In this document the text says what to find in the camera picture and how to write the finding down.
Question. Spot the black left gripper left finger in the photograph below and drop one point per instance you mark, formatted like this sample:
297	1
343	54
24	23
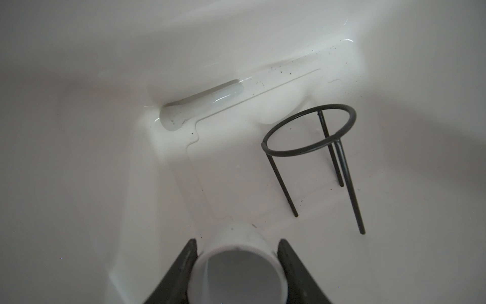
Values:
172	289

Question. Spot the white plastic storage box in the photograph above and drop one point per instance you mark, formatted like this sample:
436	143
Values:
98	198

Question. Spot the black wire ring stand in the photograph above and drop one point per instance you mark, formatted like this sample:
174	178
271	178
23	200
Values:
332	141

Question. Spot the small white crucible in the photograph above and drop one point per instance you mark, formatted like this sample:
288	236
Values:
237	265

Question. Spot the white ceramic pestle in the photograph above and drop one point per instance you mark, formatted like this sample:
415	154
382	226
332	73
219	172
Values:
175	114

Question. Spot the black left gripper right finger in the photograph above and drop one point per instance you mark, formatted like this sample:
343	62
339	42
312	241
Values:
302	288

